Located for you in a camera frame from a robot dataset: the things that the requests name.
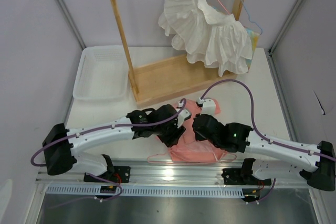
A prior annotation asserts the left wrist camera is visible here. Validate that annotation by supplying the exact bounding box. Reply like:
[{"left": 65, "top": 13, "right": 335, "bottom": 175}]
[{"left": 176, "top": 99, "right": 192, "bottom": 127}]

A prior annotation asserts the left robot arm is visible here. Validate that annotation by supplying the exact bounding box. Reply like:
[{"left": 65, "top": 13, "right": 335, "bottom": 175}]
[{"left": 43, "top": 104, "right": 191, "bottom": 182}]

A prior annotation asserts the pink skirt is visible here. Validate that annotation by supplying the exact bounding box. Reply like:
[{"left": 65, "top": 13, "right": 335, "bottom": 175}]
[{"left": 164, "top": 100, "right": 228, "bottom": 163}]

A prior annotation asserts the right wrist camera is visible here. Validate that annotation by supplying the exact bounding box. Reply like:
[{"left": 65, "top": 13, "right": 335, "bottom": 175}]
[{"left": 196, "top": 98, "right": 216, "bottom": 116}]

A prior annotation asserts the white slotted cable duct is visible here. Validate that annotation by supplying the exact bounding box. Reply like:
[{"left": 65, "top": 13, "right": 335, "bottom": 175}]
[{"left": 46, "top": 184, "right": 244, "bottom": 198}]

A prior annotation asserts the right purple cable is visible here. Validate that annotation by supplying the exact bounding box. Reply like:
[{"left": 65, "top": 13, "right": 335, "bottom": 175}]
[{"left": 201, "top": 79, "right": 336, "bottom": 161}]

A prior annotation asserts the wooden clothes rack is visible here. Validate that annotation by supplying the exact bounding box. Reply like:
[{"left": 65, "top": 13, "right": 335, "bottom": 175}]
[{"left": 110, "top": 0, "right": 239, "bottom": 108}]

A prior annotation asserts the white ruffled dress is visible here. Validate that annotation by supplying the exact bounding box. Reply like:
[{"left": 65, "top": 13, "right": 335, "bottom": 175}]
[{"left": 158, "top": 0, "right": 254, "bottom": 76}]

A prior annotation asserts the colourful pastel garment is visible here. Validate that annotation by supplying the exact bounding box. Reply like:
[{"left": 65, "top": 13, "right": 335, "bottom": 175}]
[{"left": 241, "top": 27, "right": 260, "bottom": 73}]

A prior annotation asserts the pink wire hanger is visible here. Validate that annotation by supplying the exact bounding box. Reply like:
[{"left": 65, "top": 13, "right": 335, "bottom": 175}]
[{"left": 146, "top": 151, "right": 237, "bottom": 165}]

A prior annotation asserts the white plastic basket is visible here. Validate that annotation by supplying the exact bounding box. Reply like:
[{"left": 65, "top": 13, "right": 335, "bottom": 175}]
[{"left": 72, "top": 45, "right": 129, "bottom": 102}]

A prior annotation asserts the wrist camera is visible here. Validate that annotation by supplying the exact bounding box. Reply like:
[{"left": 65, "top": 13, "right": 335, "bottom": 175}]
[
  {"left": 196, "top": 98, "right": 216, "bottom": 116},
  {"left": 176, "top": 99, "right": 192, "bottom": 127}
]

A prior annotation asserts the purple cable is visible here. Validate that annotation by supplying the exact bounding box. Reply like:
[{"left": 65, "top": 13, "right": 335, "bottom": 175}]
[
  {"left": 30, "top": 98, "right": 187, "bottom": 167},
  {"left": 201, "top": 79, "right": 336, "bottom": 161}
]

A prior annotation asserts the aluminium mounting rail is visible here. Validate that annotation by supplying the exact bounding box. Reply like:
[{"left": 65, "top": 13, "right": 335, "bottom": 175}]
[{"left": 35, "top": 160, "right": 311, "bottom": 188}]

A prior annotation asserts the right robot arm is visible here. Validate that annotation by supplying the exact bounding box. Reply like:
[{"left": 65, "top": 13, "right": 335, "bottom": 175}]
[{"left": 192, "top": 114, "right": 335, "bottom": 191}]

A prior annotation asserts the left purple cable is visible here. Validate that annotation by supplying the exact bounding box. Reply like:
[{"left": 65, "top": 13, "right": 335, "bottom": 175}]
[{"left": 30, "top": 98, "right": 187, "bottom": 167}]

